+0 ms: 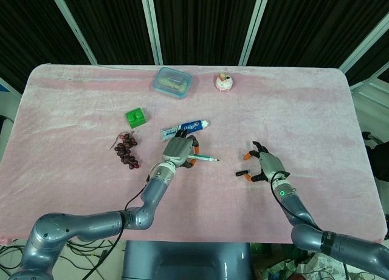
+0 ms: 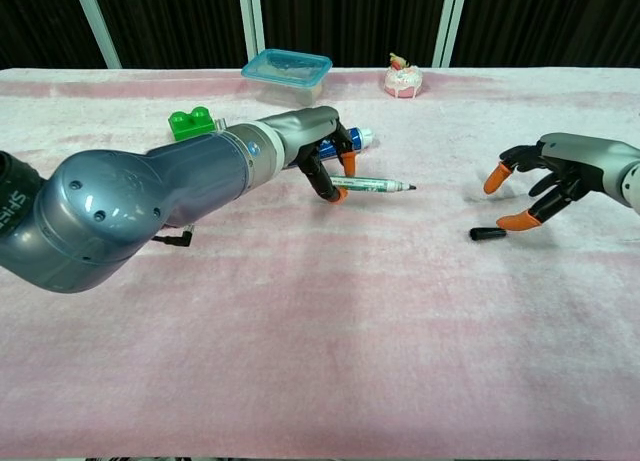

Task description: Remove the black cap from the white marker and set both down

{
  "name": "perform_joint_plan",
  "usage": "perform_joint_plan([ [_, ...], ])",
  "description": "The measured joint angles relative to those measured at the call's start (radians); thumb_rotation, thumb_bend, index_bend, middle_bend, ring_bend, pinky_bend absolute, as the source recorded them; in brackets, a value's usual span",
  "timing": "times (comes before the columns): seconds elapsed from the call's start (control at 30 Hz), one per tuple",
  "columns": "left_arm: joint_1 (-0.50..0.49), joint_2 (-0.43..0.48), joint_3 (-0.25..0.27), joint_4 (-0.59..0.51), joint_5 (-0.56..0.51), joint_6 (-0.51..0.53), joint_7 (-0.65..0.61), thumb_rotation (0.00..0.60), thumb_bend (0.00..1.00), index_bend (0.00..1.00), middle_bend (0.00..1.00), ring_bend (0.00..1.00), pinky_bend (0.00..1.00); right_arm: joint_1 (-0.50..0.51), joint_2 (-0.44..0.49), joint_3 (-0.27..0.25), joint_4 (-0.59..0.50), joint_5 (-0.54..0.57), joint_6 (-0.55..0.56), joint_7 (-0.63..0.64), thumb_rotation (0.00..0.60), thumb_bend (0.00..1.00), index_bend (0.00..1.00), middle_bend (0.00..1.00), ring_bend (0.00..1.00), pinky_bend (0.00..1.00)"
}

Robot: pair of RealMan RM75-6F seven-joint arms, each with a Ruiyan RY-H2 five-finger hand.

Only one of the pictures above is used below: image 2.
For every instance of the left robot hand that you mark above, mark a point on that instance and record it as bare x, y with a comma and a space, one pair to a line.
305, 131

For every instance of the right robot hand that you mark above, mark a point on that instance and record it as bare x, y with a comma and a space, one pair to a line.
585, 156

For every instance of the green white marker pen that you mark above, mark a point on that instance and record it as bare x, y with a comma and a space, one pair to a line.
375, 184

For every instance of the black marker cap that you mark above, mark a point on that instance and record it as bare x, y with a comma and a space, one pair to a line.
487, 233

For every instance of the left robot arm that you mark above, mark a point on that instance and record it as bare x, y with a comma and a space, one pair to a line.
125, 206

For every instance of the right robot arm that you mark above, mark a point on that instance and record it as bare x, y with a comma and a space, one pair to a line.
634, 186

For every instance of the clear container blue lid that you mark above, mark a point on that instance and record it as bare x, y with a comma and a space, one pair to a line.
287, 78

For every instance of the blue white toothpaste tube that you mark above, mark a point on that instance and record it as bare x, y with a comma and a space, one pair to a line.
361, 137

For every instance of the pink toy cake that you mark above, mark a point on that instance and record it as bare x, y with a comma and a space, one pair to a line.
402, 81

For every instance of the green toy brick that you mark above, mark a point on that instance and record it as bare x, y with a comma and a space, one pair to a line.
190, 123

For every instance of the black curtain backdrop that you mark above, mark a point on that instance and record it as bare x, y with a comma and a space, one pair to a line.
550, 21

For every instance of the pink fluffy tablecloth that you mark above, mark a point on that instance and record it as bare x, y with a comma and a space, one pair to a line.
320, 341

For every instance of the white partition frame post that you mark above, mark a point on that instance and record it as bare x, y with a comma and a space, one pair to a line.
97, 26
252, 16
450, 21

